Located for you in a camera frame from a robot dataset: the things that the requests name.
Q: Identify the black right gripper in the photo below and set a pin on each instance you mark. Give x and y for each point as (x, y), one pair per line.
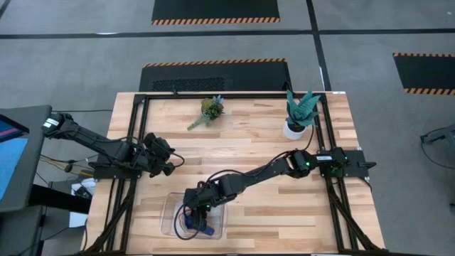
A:
(200, 199)

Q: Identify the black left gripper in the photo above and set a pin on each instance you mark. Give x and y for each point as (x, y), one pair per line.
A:
(154, 154)

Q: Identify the dark blue measuring cup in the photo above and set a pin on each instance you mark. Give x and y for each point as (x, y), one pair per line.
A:
(209, 231)

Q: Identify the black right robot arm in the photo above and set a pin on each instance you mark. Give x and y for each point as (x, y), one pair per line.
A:
(256, 174)

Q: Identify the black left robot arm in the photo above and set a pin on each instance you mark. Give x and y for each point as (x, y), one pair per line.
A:
(89, 137)

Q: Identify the clear plastic basket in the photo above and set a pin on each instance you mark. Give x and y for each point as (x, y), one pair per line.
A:
(217, 220)

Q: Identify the succulent plant in black pot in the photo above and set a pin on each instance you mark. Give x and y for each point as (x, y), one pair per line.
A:
(212, 109)

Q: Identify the black mat with striped edge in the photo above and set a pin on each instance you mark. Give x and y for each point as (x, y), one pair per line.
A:
(426, 73)
(249, 76)
(213, 9)

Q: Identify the white paper sheet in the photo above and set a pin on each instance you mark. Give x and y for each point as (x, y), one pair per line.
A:
(78, 218)

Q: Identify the grey side desk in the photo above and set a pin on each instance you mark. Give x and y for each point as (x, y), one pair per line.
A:
(35, 160)

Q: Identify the aloe plant in white pot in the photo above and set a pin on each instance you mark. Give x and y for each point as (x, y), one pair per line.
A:
(300, 110)

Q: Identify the blue panel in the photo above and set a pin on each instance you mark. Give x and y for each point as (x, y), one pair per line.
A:
(10, 163)

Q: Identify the black monitor with colourful screen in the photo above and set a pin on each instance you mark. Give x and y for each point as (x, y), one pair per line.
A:
(10, 129)

